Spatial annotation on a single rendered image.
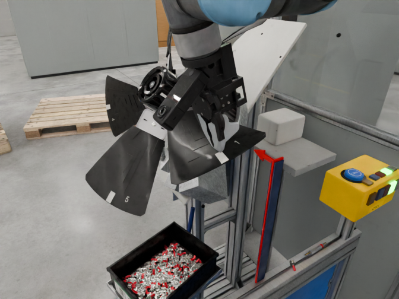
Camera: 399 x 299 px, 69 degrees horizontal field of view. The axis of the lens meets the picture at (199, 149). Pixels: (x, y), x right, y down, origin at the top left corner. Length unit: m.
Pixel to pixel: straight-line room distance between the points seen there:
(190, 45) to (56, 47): 5.76
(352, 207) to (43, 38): 5.85
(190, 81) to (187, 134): 0.20
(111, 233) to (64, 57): 4.59
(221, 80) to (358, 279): 1.25
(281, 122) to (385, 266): 0.72
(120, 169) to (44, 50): 5.42
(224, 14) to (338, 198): 0.54
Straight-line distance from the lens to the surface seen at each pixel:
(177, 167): 0.61
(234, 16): 0.34
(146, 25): 6.58
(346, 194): 0.75
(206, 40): 0.47
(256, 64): 1.02
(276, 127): 1.25
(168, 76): 0.80
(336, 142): 1.34
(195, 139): 0.64
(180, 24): 0.46
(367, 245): 1.46
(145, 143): 0.84
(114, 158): 0.87
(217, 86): 0.52
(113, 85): 1.08
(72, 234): 2.21
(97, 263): 1.98
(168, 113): 0.49
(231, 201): 1.35
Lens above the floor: 1.45
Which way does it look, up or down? 29 degrees down
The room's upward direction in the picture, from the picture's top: straight up
